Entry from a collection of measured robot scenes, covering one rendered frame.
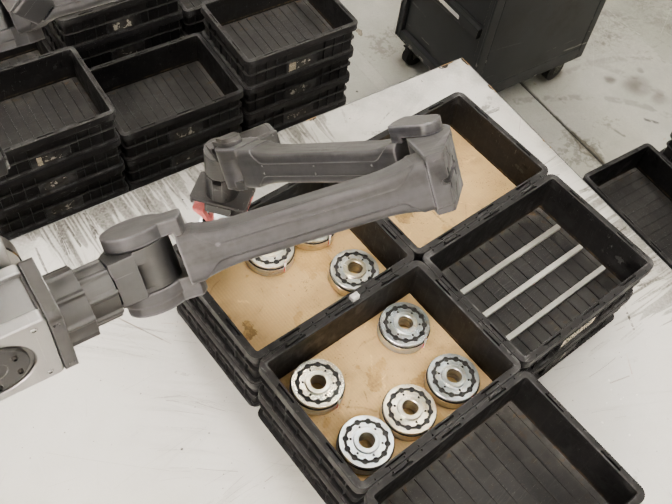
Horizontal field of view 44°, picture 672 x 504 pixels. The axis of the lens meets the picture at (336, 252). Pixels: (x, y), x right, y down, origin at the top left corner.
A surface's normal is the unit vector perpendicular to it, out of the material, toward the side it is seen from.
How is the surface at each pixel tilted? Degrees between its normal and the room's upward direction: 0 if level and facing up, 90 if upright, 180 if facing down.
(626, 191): 0
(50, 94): 0
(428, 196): 55
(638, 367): 0
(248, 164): 78
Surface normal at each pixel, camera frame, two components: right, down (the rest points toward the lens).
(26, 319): 0.10, -0.57
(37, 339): 0.54, 0.72
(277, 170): -0.63, 0.44
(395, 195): 0.14, 0.34
